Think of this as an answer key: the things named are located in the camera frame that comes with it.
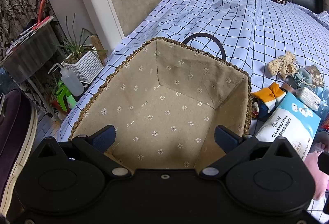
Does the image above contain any small white wipes packet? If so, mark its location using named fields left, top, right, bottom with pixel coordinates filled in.
left=296, top=87, right=321, bottom=111

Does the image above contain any pink soft cloth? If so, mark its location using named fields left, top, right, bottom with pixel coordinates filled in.
left=305, top=148, right=328, bottom=201

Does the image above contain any cream crochet lace cloth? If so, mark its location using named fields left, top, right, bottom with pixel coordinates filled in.
left=267, top=51, right=298, bottom=80

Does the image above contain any green spray bottle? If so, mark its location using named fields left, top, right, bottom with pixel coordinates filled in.
left=50, top=80, right=76, bottom=115

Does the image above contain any clear squeeze wash bottle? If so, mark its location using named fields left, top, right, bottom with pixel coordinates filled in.
left=48, top=63, right=84, bottom=96

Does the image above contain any cleansing towel pack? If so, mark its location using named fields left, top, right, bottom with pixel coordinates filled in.
left=256, top=93, right=321, bottom=160

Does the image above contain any white ribbed plant pot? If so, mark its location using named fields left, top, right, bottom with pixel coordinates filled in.
left=61, top=51, right=103, bottom=84

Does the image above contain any woven basket with floral lining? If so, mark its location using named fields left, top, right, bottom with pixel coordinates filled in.
left=71, top=38, right=251, bottom=171

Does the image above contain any purple chair cushion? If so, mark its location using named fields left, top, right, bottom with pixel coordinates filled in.
left=0, top=89, right=31, bottom=196

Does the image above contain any green spiky plant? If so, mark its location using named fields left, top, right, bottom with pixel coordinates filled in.
left=58, top=13, right=107, bottom=64

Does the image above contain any grey side table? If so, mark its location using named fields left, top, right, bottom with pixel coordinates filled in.
left=1, top=23, right=59, bottom=84

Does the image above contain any blue checked bed sheet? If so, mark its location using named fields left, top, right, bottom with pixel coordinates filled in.
left=57, top=0, right=329, bottom=223

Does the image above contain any brown hair clip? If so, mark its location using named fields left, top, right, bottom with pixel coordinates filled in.
left=271, top=0, right=287, bottom=5

